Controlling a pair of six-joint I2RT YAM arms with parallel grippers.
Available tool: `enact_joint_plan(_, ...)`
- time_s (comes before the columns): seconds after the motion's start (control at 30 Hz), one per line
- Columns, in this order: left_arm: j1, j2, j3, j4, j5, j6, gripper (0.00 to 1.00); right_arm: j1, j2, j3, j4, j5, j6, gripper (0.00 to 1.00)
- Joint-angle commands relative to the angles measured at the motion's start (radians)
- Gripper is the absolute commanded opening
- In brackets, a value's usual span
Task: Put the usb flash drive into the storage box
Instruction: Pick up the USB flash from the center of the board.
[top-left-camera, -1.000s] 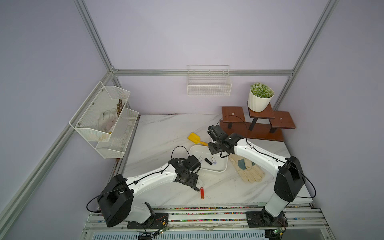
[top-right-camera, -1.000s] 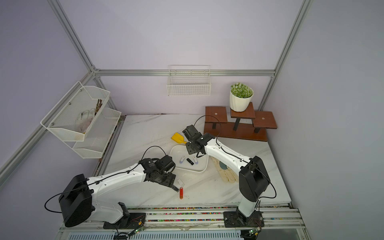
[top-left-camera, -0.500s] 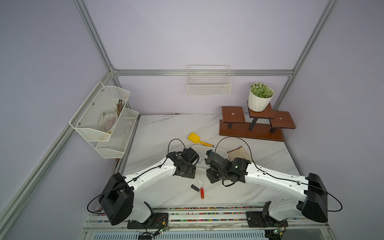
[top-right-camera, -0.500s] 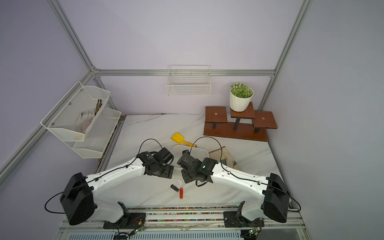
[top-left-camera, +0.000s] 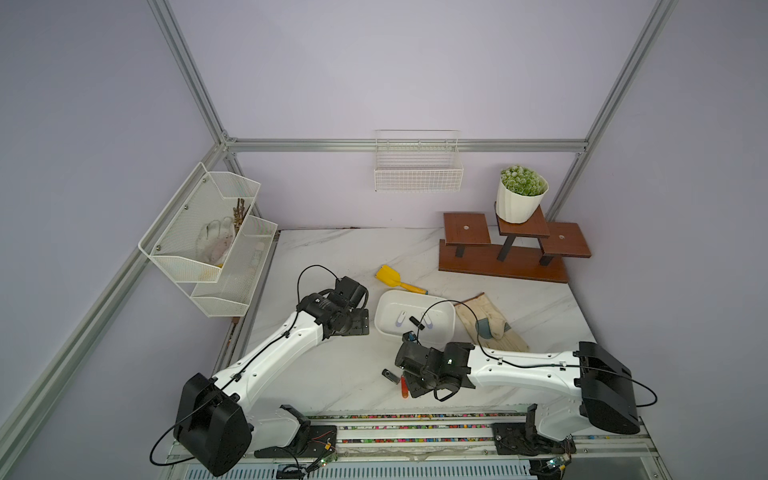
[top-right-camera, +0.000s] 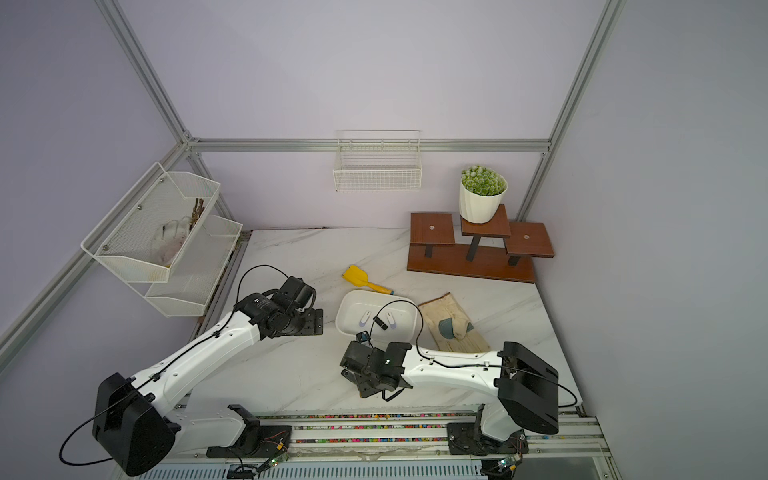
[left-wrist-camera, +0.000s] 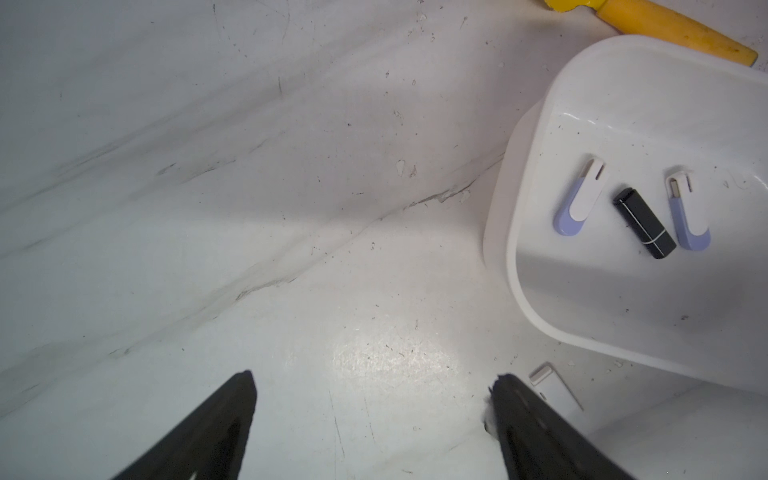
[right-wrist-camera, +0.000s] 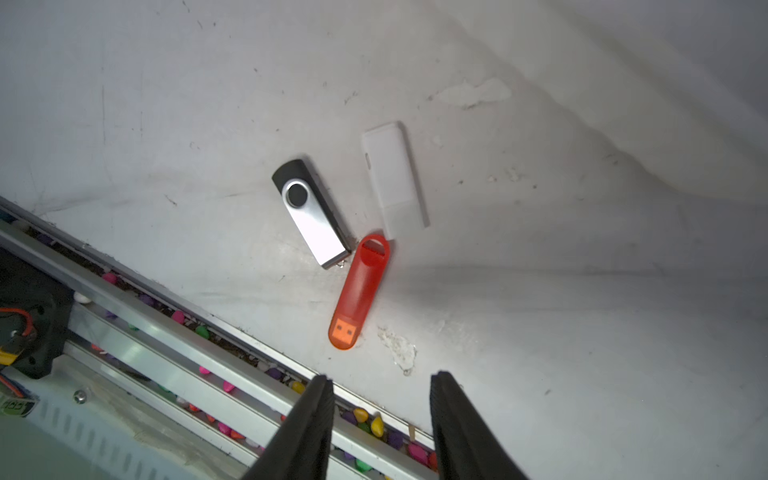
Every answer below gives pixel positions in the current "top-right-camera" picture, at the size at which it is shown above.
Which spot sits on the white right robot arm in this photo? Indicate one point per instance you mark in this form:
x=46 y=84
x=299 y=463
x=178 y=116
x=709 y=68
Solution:
x=524 y=386

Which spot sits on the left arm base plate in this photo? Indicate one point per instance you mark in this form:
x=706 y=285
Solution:
x=254 y=440

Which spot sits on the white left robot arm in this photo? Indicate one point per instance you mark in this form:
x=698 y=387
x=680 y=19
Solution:
x=133 y=421

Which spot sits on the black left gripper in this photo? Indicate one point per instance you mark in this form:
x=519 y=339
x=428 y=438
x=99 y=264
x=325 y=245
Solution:
x=313 y=325

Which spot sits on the white purple usb drive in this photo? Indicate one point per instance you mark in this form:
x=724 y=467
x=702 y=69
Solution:
x=391 y=320

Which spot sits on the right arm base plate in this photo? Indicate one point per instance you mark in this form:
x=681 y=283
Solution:
x=466 y=438

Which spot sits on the white mesh two-tier shelf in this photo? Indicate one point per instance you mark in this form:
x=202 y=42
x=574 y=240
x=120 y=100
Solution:
x=121 y=241

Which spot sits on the white wire wall basket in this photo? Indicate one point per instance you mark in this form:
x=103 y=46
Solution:
x=377 y=161

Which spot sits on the yellow plastic toy shovel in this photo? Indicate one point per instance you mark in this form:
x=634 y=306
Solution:
x=359 y=278

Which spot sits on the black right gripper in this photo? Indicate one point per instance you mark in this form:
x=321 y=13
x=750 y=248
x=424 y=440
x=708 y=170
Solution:
x=366 y=387

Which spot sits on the brown dried twigs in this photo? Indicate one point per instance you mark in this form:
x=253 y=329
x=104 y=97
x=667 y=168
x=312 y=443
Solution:
x=198 y=209

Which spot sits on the aluminium frame rail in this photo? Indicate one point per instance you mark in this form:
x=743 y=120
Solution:
x=222 y=289

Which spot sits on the clear glass in shelf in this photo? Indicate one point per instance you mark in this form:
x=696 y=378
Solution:
x=168 y=241

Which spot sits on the beige work glove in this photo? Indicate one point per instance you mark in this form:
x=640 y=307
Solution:
x=450 y=326

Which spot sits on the white plastic storage box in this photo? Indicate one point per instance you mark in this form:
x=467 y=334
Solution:
x=355 y=303

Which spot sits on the white pot green plant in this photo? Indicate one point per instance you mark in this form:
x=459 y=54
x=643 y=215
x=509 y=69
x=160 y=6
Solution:
x=480 y=194

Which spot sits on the brown wooden tiered stand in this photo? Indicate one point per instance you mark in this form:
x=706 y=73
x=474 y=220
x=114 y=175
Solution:
x=500 y=249

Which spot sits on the white blue usb drive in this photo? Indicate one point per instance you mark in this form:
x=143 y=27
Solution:
x=364 y=319

